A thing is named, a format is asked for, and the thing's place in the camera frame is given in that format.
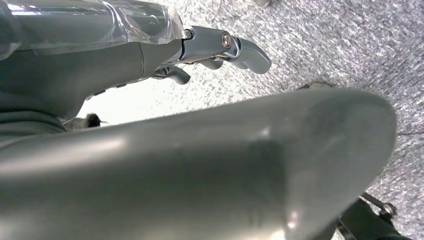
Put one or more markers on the dark robot lower body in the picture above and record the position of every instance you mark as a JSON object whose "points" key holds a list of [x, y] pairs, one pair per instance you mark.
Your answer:
{"points": [[364, 222]]}

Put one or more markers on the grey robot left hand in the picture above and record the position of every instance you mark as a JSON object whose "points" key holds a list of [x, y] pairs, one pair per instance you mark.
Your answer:
{"points": [[198, 172]]}

